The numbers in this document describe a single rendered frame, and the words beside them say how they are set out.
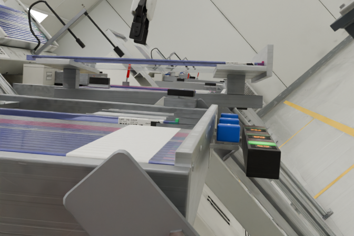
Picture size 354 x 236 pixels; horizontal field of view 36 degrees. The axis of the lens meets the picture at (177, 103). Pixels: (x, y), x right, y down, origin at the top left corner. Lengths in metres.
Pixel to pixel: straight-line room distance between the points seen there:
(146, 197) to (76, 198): 0.04
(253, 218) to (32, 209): 0.94
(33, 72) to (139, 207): 1.82
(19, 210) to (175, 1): 8.22
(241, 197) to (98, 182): 0.97
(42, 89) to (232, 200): 0.88
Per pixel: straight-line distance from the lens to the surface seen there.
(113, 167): 0.32
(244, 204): 1.28
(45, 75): 2.13
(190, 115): 0.94
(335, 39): 8.60
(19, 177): 0.38
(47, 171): 0.38
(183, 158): 0.38
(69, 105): 1.08
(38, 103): 1.10
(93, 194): 0.32
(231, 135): 0.72
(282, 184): 1.80
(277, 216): 1.09
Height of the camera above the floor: 0.75
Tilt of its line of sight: 2 degrees up
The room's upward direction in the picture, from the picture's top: 41 degrees counter-clockwise
